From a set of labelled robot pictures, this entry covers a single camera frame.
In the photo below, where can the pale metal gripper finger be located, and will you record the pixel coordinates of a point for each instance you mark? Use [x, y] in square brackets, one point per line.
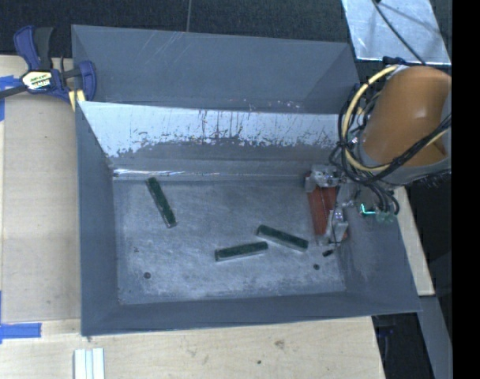
[338, 222]
[322, 177]

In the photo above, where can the red-brown block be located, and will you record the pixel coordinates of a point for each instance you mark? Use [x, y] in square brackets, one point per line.
[321, 209]

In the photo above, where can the dark green flat block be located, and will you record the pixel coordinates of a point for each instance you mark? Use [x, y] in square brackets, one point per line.
[161, 202]
[241, 250]
[283, 237]

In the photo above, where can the grey metal bin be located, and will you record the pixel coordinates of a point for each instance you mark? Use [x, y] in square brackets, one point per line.
[224, 282]

